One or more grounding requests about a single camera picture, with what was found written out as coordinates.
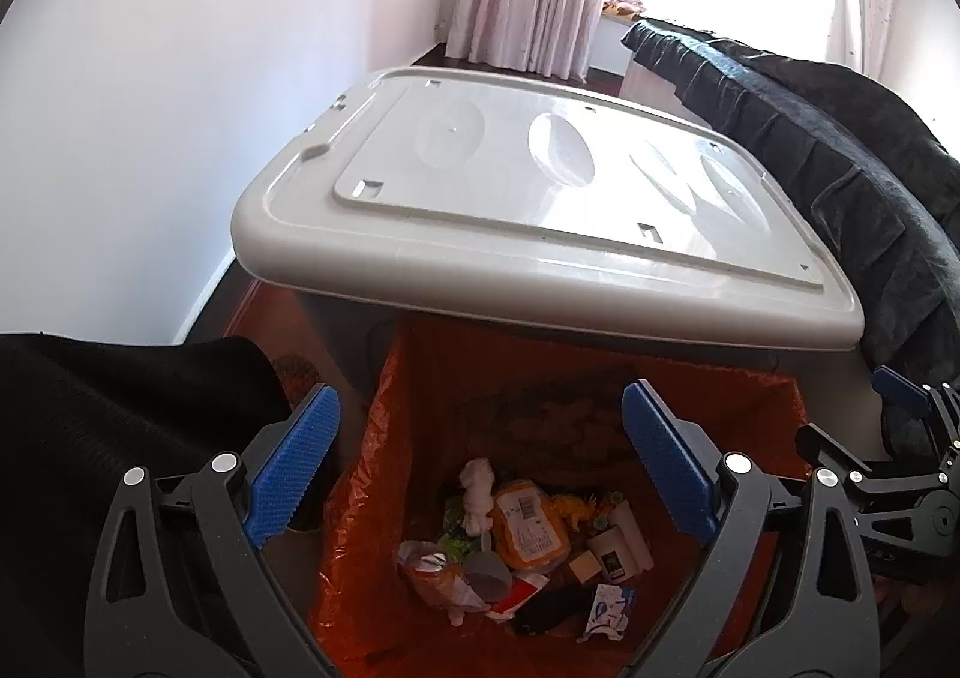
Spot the blue white milk carton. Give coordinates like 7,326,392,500
579,584,636,642

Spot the small brown cardboard box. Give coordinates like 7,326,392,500
566,550,602,586

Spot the orange snack bag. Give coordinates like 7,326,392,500
491,480,571,574

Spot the white tissue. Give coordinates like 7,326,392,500
459,458,494,536

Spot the brown cardboard tube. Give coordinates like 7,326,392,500
587,499,654,584

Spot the yellow green toy dinosaur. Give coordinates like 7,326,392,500
551,491,625,536

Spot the orange white biscuit wrapper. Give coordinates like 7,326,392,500
397,540,490,626

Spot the black sock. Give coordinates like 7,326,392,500
511,586,596,637

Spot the green snack bag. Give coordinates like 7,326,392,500
439,497,485,564

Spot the red white carton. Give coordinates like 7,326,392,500
487,571,548,623

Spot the light blue plastic cup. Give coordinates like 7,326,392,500
462,551,512,605

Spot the orange trash bag bin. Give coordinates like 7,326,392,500
309,316,807,676

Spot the dark grey bed blanket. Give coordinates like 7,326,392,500
623,20,958,382

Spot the white plastic storage box lid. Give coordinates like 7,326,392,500
231,67,864,352

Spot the white bed frame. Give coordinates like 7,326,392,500
620,61,709,127

